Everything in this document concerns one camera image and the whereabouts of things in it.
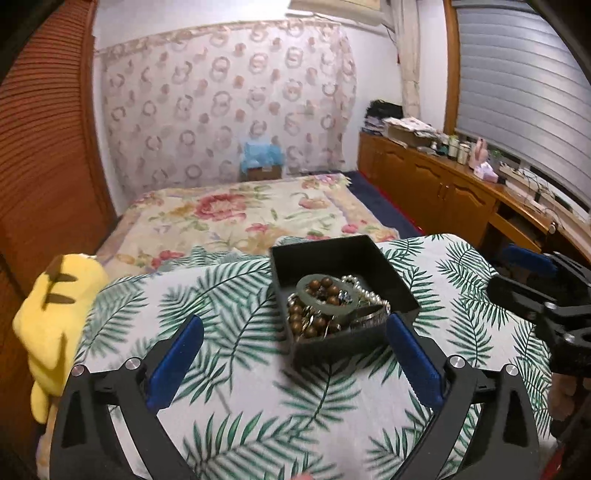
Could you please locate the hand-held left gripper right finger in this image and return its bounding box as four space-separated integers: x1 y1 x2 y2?
387 311 543 480

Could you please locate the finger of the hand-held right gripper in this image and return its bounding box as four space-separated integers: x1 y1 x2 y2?
487 274 561 324
501 246 559 280

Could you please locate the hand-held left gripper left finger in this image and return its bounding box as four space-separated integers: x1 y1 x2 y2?
48 315 205 480

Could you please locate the metal bangle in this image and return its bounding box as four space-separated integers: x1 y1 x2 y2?
348 305 387 330

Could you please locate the white pearl necklace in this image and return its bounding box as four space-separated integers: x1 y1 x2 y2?
342 274 389 309

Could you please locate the brown wooden bead bracelet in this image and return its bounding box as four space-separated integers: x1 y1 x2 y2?
287 274 345 340

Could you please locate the pale green jade bangle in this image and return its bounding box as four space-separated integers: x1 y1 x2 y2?
295 274 361 318

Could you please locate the black cardboard box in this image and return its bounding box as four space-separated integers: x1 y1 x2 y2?
269 234 421 365

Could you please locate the person's right hand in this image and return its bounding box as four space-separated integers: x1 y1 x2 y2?
551 371 585 421

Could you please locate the leaf print tablecloth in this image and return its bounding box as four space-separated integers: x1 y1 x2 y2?
69 233 555 480

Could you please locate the pink tissue box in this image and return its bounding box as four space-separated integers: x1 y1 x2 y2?
475 161 500 184

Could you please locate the wooden cabinet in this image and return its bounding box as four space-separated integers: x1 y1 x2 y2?
358 131 591 278

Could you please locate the yellow plush toy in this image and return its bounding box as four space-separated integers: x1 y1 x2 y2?
13 253 109 425

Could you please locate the dark blue bed sheet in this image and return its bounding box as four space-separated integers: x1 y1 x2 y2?
342 170 423 241

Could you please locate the floral blanket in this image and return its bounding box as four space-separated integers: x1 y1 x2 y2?
95 173 400 282

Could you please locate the pile of papers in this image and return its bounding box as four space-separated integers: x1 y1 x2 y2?
383 117 445 148

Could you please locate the grey window blind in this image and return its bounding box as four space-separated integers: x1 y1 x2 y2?
455 0 591 208

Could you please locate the small cardboard box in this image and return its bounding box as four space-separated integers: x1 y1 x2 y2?
247 165 282 182

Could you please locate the pile of dark clothes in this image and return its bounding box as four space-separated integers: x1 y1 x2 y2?
365 98 403 134

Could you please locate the blue plastic bag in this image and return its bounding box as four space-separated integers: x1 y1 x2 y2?
240 136 284 169

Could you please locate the cream side curtain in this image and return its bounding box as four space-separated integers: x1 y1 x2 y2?
392 0 419 119

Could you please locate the wooden louvred wardrobe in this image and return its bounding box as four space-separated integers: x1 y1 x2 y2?
0 0 117 480

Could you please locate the multicoloured bead bracelet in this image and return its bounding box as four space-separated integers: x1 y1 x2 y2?
321 286 356 308

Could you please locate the ring patterned curtain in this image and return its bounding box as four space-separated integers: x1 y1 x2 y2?
95 21 358 195

